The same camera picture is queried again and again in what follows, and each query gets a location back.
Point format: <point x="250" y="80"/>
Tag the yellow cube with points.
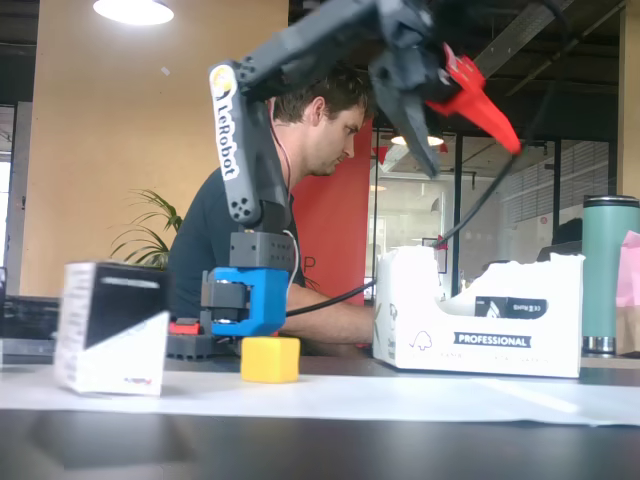
<point x="270" y="360"/>

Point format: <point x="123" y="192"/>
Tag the grey robot arm blue base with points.
<point x="235" y="150"/>

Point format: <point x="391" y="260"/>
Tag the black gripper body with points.
<point x="400" y="85"/>

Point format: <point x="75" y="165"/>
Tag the teal insulated bottle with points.
<point x="607" y="270"/>

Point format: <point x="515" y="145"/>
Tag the white cardboard carton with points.
<point x="415" y="300"/>

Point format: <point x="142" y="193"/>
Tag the black plastic case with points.
<point x="30" y="315"/>

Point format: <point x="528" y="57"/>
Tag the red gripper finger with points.
<point x="475" y="102"/>

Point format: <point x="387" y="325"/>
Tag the potted palm plant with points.
<point x="170" y="216"/>

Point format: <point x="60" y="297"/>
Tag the man in black t-shirt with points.
<point x="205" y="235"/>

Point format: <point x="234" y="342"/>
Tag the small pendant lamp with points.
<point x="397" y="141"/>

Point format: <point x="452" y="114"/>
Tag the white paper sheet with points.
<point x="400" y="395"/>

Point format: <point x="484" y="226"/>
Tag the black and white cardboard box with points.
<point x="115" y="350"/>
<point x="515" y="306"/>

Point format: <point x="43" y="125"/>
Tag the brown paper bag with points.
<point x="629" y="330"/>

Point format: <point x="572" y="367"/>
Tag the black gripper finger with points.
<point x="410" y="125"/>

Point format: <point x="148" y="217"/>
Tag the round white ceiling lamp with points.
<point x="132" y="10"/>

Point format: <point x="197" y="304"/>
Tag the grey steel ceiling beam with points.
<point x="520" y="30"/>

